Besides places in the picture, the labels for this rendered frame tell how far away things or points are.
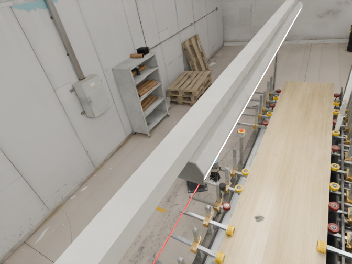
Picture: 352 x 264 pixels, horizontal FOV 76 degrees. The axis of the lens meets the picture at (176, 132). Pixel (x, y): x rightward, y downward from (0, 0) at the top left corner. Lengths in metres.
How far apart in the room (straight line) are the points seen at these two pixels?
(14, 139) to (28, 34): 1.38
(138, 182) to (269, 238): 1.81
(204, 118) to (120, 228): 0.36
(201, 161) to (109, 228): 0.31
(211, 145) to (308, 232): 1.73
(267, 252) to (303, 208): 0.55
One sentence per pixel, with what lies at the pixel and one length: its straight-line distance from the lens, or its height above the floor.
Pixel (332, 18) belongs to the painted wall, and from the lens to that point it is 9.56.
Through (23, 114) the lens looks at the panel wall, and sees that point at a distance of 3.64.
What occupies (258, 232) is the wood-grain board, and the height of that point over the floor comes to 0.90.
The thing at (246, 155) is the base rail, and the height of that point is 0.70.
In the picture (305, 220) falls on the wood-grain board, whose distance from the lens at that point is 2.36.
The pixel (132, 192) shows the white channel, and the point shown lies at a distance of 0.48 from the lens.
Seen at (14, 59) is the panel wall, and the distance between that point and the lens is 3.58.
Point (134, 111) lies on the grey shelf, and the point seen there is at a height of 0.64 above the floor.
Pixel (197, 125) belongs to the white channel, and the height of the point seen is 2.46.
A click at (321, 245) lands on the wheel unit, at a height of 0.98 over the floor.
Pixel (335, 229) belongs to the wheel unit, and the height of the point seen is 0.90.
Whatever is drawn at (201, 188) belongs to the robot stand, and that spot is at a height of 0.03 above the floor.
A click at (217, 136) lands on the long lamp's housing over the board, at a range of 0.72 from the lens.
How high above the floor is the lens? 2.81
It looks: 35 degrees down
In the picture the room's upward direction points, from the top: 12 degrees counter-clockwise
